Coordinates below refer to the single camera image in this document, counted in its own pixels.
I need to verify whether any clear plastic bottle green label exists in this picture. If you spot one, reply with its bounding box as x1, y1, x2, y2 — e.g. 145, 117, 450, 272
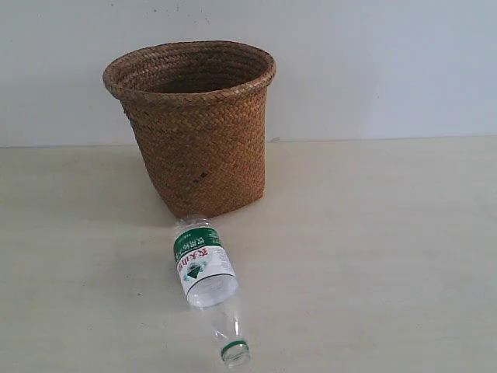
173, 215, 251, 371

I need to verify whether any brown woven wicker basket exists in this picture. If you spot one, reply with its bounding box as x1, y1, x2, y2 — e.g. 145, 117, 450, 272
103, 40, 276, 218

